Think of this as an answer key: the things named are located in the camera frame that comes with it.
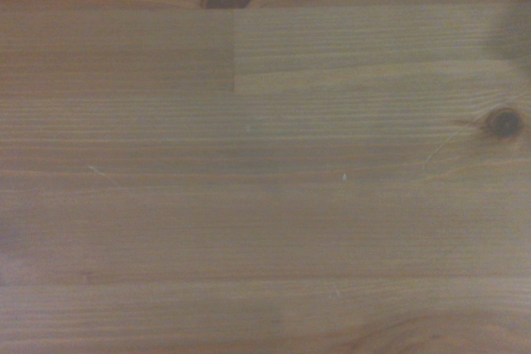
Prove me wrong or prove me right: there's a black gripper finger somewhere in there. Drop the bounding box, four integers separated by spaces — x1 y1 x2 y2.
494 0 531 65

